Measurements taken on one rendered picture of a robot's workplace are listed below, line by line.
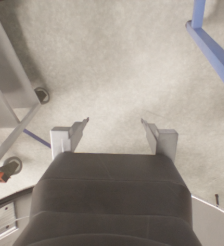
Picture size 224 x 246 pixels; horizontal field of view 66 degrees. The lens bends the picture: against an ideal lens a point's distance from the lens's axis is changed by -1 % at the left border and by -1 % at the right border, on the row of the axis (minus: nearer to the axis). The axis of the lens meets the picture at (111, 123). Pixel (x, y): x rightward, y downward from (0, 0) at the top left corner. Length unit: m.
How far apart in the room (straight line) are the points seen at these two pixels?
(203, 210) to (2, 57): 0.97
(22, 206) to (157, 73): 0.80
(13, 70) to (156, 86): 0.69
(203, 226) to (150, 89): 0.63
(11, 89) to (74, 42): 0.40
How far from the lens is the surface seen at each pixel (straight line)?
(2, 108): 0.87
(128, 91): 0.95
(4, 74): 0.99
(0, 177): 1.61
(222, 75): 0.44
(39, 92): 1.04
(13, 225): 0.72
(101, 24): 0.85
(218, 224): 0.63
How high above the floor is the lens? 0.82
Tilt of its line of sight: 48 degrees down
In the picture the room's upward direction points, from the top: 167 degrees counter-clockwise
